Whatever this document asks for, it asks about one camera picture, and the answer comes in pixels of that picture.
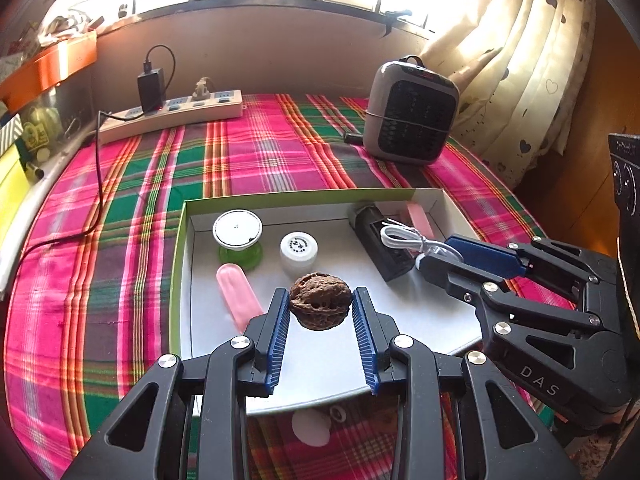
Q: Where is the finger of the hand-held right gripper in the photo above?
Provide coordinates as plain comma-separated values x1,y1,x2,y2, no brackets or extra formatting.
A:
445,234,601,286
414,252,608,343

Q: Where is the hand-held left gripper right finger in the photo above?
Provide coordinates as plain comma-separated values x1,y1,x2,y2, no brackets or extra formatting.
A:
351,287,583,480

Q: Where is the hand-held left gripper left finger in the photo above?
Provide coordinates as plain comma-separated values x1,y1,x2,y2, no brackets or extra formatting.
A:
57,287,293,480

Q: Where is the green and white cardboard box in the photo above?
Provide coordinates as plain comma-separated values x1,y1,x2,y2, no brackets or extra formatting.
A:
169,187,501,417

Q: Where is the brown walnut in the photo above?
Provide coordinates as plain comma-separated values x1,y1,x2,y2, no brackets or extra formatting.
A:
289,271,351,332

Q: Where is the pink tube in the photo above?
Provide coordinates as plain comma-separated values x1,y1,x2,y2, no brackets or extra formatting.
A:
216,264,266,333

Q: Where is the white USB cable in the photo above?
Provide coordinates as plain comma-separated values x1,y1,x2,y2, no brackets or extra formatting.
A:
380,219,463,271

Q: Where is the black cylindrical device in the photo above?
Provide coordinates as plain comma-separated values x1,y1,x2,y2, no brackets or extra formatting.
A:
348,204,426,282

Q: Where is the small white bottle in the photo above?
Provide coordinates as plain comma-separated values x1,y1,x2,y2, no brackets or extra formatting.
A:
279,232,320,276

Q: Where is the pink foam block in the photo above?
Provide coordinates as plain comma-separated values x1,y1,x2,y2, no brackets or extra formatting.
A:
406,202,435,237

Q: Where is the white round gadget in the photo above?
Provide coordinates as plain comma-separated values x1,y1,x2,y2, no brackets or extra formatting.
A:
291,407,332,447

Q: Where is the green jar white lid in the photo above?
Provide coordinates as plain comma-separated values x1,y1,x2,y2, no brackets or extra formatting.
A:
212,210,264,272

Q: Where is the small grey space heater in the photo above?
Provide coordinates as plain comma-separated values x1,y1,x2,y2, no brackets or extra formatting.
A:
344,55,461,166

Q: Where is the black box with dials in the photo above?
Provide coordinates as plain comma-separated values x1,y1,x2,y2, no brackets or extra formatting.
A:
607,132,640,321

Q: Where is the pink green plaid tablecloth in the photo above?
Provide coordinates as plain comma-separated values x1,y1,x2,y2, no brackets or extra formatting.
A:
2,92,576,480

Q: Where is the cream heart print curtain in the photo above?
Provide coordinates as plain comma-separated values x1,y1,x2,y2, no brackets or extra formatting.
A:
425,0,598,191

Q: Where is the white power strip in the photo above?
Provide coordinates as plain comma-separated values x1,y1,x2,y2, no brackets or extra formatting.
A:
97,90,246,145

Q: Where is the black clip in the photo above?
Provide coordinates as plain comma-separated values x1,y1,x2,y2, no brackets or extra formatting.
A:
380,7,413,38

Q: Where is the black charger adapter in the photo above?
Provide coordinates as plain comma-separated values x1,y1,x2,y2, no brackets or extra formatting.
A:
137,45,177,113

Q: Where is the yellow-green box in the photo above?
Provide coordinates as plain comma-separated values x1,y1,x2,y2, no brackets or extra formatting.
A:
0,157,26,241

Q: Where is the yellow-green jar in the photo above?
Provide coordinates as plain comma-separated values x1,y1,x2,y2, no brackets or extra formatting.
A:
25,105,56,161

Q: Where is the striped box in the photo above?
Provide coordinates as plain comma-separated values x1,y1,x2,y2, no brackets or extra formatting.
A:
0,112,23,153

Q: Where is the orange storage box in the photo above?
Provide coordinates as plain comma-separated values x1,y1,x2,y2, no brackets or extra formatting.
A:
0,30,98,111

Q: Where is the white plastic bag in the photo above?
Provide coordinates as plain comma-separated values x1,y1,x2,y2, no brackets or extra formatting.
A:
37,0,108,46

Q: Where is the black power cable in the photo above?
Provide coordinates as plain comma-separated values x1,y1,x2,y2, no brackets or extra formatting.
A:
17,110,131,261

